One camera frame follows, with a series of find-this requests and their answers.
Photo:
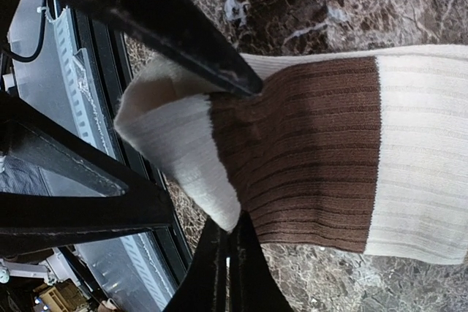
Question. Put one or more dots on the beige brown striped sock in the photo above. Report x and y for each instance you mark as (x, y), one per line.
(363, 151)

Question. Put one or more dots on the white slotted cable duct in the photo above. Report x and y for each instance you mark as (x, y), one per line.
(137, 271)

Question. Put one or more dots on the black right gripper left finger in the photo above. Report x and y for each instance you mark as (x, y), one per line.
(204, 286)

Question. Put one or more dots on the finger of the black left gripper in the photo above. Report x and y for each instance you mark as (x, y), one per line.
(180, 31)
(57, 190)

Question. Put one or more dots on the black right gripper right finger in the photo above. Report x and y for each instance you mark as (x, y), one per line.
(252, 287)

